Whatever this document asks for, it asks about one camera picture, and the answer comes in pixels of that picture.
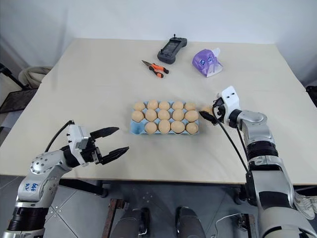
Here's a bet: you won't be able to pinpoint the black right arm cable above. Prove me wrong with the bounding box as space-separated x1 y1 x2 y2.
214 116 251 175

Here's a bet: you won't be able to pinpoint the dark rounded shape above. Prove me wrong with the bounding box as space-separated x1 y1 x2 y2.
111 207 151 238
175 206 207 238

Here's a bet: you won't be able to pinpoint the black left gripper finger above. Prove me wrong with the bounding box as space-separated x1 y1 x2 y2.
101 146 130 166
89 126 120 139

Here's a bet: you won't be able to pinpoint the rusty metal bar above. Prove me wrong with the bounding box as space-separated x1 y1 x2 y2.
102 198 130 238

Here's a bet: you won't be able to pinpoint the black mesh tray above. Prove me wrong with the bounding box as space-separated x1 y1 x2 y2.
0 88 39 115

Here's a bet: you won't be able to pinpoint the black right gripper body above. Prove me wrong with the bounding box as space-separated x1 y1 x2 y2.
212 97 228 122

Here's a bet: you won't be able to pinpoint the blue egg carton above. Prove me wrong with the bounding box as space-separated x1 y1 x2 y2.
129 99 200 136

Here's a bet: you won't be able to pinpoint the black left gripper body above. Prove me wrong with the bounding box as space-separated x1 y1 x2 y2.
79 137 104 166

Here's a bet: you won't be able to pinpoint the black stand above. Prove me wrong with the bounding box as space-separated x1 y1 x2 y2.
0 62 30 90

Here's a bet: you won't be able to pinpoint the dark grey remote controller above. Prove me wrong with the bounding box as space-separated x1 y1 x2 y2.
157 33 188 65

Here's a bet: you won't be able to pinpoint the black table frame bar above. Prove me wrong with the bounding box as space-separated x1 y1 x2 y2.
58 178 109 198

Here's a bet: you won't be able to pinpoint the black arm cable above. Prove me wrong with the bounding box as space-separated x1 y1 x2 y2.
44 120 75 152
214 116 251 175

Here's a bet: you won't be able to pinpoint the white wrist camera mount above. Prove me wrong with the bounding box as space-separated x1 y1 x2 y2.
216 85 242 124
66 123 90 166

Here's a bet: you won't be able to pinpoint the orange black handled pliers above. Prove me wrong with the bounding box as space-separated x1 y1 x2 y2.
141 59 170 80

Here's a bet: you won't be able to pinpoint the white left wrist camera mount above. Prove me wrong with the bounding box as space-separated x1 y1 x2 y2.
66 123 90 166

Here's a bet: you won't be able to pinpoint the white shoe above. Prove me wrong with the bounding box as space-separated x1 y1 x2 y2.
293 190 317 221

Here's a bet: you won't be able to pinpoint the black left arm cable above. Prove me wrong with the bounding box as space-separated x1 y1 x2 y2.
44 120 75 152

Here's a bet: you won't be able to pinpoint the purple tissue pack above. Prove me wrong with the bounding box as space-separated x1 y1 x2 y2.
192 47 223 78

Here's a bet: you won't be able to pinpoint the black object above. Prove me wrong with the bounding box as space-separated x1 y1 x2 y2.
305 85 317 108

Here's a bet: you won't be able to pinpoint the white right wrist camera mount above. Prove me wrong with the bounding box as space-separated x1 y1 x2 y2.
216 85 242 124

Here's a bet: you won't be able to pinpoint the beige coiled hose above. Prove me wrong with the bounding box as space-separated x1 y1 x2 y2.
19 65 53 89

